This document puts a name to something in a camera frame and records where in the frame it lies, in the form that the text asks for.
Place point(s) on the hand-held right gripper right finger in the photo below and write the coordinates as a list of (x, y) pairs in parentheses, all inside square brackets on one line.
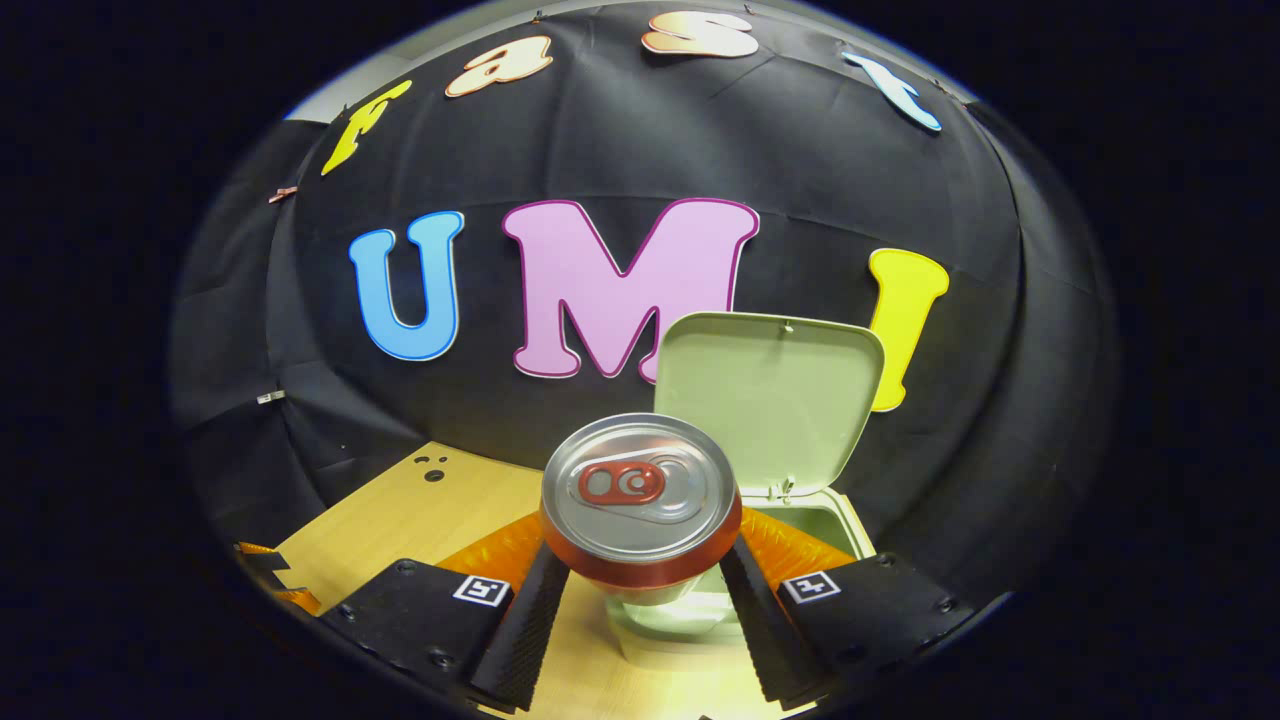
[(770, 640)]

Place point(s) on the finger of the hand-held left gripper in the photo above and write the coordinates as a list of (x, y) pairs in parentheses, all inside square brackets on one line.
[(262, 556), (298, 600)]

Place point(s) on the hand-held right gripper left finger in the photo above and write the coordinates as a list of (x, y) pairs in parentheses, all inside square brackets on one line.
[(520, 640)]

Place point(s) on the orange pop can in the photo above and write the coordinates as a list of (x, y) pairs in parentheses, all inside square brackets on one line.
[(640, 500)]

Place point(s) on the pale green desktop garbage bin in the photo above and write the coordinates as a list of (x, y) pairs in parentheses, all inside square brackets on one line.
[(770, 400)]

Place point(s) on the wooden desktop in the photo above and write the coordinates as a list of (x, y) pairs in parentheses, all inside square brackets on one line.
[(420, 520)]

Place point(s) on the copper cloth clip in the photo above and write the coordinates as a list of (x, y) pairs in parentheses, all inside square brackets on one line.
[(283, 194)]

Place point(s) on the black backdrop cloth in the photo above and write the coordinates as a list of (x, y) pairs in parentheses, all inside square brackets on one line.
[(800, 200)]

